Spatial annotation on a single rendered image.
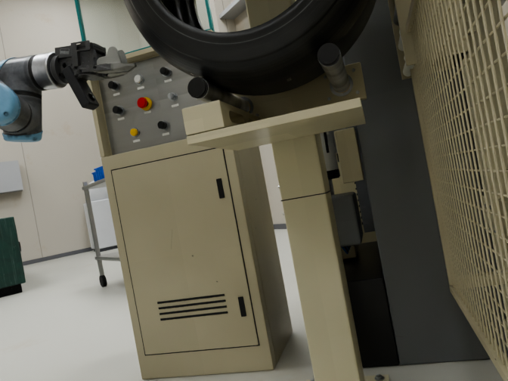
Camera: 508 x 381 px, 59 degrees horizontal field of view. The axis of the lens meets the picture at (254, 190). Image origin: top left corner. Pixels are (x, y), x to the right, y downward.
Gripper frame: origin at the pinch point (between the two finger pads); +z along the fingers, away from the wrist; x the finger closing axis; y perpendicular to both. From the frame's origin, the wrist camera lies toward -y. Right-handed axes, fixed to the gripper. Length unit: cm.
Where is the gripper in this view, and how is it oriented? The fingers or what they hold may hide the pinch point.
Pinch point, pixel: (131, 69)
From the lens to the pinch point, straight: 117.8
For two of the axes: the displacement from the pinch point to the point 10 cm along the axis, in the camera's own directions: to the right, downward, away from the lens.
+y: -0.6, -10.0, -0.4
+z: 9.6, -0.5, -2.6
